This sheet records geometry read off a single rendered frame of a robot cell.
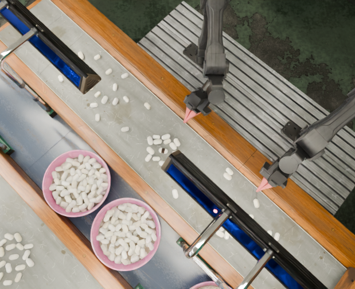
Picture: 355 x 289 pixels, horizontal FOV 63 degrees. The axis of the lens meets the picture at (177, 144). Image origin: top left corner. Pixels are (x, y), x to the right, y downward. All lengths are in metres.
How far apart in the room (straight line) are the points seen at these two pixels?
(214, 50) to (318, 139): 0.44
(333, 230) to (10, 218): 1.26
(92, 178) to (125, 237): 0.27
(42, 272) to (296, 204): 1.01
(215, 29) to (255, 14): 1.54
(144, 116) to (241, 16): 1.50
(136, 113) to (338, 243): 0.96
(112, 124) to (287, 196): 0.78
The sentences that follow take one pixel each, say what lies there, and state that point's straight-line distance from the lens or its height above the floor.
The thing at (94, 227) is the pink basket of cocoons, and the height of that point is 0.75.
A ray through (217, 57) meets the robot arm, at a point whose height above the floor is 1.06.
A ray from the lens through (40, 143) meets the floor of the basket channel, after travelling 1.41.
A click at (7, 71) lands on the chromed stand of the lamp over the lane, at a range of 1.12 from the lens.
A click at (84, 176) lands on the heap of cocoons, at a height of 0.74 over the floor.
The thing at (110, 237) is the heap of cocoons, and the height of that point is 0.73.
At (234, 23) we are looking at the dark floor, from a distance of 2.49.
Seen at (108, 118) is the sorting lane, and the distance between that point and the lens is 1.29.
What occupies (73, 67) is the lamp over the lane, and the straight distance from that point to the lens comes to 0.98.
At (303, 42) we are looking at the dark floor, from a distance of 2.55.
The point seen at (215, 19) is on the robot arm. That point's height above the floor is 1.10.
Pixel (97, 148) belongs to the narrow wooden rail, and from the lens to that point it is 1.23.
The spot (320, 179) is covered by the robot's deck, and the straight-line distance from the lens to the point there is 1.44.
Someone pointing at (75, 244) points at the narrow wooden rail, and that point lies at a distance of 1.21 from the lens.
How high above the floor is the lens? 1.92
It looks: 75 degrees down
